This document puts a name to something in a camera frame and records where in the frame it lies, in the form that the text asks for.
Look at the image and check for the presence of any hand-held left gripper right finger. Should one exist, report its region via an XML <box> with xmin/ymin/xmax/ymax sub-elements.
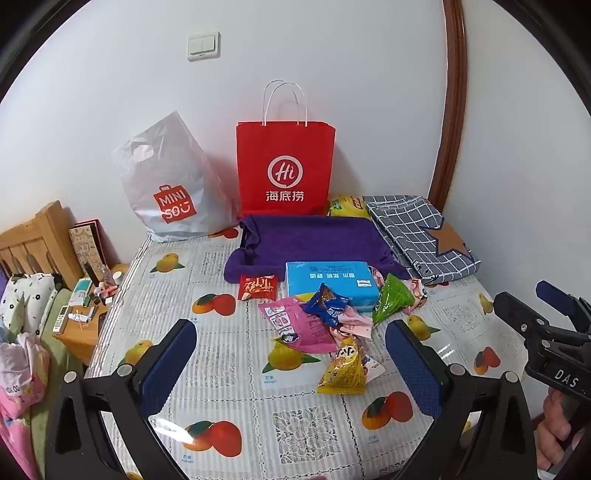
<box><xmin>385</xmin><ymin>318</ymin><xmax>539</xmax><ymax>480</ymax></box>

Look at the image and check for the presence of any fruit print tablecloth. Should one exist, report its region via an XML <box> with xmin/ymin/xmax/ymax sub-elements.
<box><xmin>85</xmin><ymin>226</ymin><xmax>543</xmax><ymax>480</ymax></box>

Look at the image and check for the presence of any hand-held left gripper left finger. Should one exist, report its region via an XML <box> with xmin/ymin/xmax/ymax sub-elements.
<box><xmin>45</xmin><ymin>318</ymin><xmax>199</xmax><ymax>480</ymax></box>

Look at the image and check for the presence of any light green bedsheet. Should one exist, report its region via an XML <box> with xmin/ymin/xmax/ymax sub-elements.
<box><xmin>21</xmin><ymin>288</ymin><xmax>86</xmax><ymax>444</ymax></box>

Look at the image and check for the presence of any white light switch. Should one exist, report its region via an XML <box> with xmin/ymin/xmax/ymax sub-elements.
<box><xmin>187</xmin><ymin>31</ymin><xmax>221</xmax><ymax>61</ymax></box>

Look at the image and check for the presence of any teal white small box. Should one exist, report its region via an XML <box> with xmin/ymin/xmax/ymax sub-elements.
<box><xmin>69</xmin><ymin>278</ymin><xmax>93</xmax><ymax>306</ymax></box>

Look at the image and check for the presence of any pink panda snack packet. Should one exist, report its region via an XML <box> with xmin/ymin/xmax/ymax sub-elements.
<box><xmin>409</xmin><ymin>279</ymin><xmax>428</xmax><ymax>315</ymax></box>

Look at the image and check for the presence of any purple cloth tray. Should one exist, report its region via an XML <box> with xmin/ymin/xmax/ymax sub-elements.
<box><xmin>223</xmin><ymin>213</ymin><xmax>411</xmax><ymax>289</ymax></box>

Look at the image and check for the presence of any wooden door frame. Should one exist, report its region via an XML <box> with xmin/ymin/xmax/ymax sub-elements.
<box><xmin>427</xmin><ymin>0</ymin><xmax>469</xmax><ymax>213</ymax></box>

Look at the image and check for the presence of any blue snack packet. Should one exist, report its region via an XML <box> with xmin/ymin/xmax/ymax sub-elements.
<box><xmin>302</xmin><ymin>282</ymin><xmax>352</xmax><ymax>328</ymax></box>

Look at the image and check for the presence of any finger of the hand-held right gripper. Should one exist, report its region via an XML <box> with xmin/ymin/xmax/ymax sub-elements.
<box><xmin>493</xmin><ymin>291</ymin><xmax>556</xmax><ymax>343</ymax></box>
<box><xmin>536</xmin><ymin>279</ymin><xmax>591</xmax><ymax>334</ymax></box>

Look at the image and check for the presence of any wooden nightstand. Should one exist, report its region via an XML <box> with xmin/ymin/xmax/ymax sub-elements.
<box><xmin>53</xmin><ymin>263</ymin><xmax>132</xmax><ymax>367</ymax></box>

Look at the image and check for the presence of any patterned picture frame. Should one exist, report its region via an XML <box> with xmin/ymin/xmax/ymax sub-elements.
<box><xmin>68</xmin><ymin>219</ymin><xmax>114</xmax><ymax>282</ymax></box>

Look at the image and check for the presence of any large yellow snack bag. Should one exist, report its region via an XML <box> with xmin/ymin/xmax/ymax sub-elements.
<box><xmin>329</xmin><ymin>195</ymin><xmax>372</xmax><ymax>220</ymax></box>

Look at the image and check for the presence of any pink blanket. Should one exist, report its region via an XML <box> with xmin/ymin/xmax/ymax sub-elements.
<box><xmin>0</xmin><ymin>332</ymin><xmax>51</xmax><ymax>480</ymax></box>

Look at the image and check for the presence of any white floral pillow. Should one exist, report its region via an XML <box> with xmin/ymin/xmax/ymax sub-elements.
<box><xmin>0</xmin><ymin>273</ymin><xmax>58</xmax><ymax>333</ymax></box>

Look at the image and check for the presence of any grey checked fabric box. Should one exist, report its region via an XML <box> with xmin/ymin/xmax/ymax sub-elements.
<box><xmin>362</xmin><ymin>195</ymin><xmax>481</xmax><ymax>287</ymax></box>

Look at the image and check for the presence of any red paper bag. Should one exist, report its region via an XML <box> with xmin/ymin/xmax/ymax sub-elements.
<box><xmin>236</xmin><ymin>80</ymin><xmax>337</xmax><ymax>221</ymax></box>

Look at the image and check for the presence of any person's right hand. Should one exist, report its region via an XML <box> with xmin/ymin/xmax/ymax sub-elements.
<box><xmin>534</xmin><ymin>391</ymin><xmax>585</xmax><ymax>474</ymax></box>

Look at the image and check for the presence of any light pink wrapper packet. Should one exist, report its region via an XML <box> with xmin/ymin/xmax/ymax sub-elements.
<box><xmin>339</xmin><ymin>307</ymin><xmax>376</xmax><ymax>341</ymax></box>

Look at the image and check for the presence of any yellow triangular snack packet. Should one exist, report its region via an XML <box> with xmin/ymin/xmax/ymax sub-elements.
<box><xmin>316</xmin><ymin>335</ymin><xmax>368</xmax><ymax>395</ymax></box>

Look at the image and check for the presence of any green triangular snack packet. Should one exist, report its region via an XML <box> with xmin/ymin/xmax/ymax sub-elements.
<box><xmin>372</xmin><ymin>273</ymin><xmax>416</xmax><ymax>326</ymax></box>

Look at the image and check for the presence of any red snack packet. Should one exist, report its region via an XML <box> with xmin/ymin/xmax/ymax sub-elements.
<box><xmin>238</xmin><ymin>274</ymin><xmax>278</xmax><ymax>302</ymax></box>

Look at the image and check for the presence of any white plastic shopping bag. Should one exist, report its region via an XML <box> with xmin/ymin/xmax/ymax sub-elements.
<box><xmin>111</xmin><ymin>110</ymin><xmax>238</xmax><ymax>244</ymax></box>

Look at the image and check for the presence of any blue tissue pack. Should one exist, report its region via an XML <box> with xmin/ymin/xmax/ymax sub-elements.
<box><xmin>284</xmin><ymin>261</ymin><xmax>382</xmax><ymax>315</ymax></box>

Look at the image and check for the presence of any wooden headboard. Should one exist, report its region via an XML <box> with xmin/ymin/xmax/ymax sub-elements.
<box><xmin>0</xmin><ymin>200</ymin><xmax>86</xmax><ymax>289</ymax></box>

